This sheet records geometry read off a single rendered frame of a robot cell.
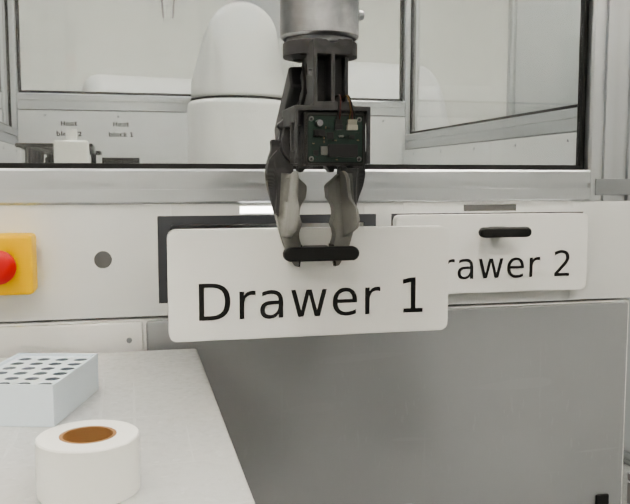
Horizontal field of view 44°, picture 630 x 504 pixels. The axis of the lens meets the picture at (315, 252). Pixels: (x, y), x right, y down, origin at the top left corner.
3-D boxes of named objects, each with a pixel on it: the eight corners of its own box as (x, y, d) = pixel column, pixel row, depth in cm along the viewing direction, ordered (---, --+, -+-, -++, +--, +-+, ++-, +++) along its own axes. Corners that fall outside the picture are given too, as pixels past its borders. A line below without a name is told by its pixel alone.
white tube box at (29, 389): (54, 427, 69) (52, 385, 68) (-40, 426, 69) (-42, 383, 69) (99, 389, 81) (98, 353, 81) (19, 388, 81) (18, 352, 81)
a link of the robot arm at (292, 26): (273, 4, 77) (353, 8, 79) (273, 52, 77) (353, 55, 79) (288, -14, 70) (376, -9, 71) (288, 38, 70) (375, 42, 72)
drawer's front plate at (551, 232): (586, 289, 113) (588, 213, 112) (395, 296, 107) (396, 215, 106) (579, 287, 115) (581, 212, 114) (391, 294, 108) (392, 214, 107)
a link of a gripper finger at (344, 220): (346, 271, 73) (332, 173, 72) (330, 264, 79) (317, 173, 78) (377, 265, 74) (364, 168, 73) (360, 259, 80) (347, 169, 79)
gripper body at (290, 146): (291, 171, 70) (291, 33, 69) (274, 172, 78) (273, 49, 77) (373, 171, 71) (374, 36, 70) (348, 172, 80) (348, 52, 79)
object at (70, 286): (633, 297, 117) (636, 200, 116) (-115, 326, 94) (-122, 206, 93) (412, 245, 209) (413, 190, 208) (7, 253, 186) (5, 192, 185)
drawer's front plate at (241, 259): (447, 329, 83) (449, 226, 82) (169, 342, 76) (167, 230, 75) (441, 326, 85) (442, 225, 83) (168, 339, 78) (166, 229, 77)
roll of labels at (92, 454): (139, 506, 52) (138, 447, 52) (29, 515, 51) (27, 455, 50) (141, 468, 59) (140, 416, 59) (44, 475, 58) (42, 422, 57)
